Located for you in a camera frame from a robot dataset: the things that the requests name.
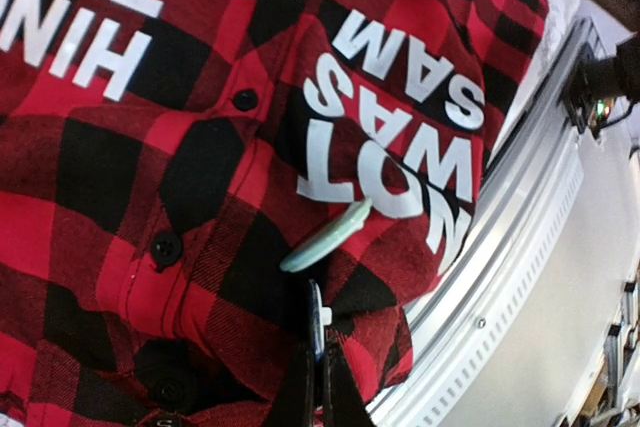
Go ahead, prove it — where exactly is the green orange round badge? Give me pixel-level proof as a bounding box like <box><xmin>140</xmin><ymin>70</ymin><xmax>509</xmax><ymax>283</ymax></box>
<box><xmin>280</xmin><ymin>198</ymin><xmax>373</xmax><ymax>273</ymax></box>

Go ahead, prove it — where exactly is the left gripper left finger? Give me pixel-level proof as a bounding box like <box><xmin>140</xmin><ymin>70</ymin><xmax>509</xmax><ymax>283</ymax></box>
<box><xmin>262</xmin><ymin>343</ymin><xmax>316</xmax><ymax>427</ymax></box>

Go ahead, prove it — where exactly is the aluminium front rail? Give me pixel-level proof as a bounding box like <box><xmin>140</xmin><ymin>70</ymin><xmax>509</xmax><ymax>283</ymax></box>
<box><xmin>369</xmin><ymin>18</ymin><xmax>605</xmax><ymax>426</ymax></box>

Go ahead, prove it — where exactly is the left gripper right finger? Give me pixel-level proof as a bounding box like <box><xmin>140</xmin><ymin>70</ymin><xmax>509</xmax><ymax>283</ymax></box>
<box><xmin>322</xmin><ymin>344</ymin><xmax>375</xmax><ymax>427</ymax></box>

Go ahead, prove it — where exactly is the red black plaid shirt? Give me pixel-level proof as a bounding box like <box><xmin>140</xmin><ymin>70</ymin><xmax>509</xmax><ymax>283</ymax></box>
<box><xmin>1</xmin><ymin>0</ymin><xmax>548</xmax><ymax>426</ymax></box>

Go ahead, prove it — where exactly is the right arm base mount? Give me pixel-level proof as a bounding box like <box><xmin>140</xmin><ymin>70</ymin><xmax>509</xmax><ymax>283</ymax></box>
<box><xmin>563</xmin><ymin>34</ymin><xmax>639</xmax><ymax>139</ymax></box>

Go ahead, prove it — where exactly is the blue round badge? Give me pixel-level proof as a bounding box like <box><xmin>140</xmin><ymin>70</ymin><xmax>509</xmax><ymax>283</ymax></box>
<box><xmin>308</xmin><ymin>279</ymin><xmax>333</xmax><ymax>363</ymax></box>

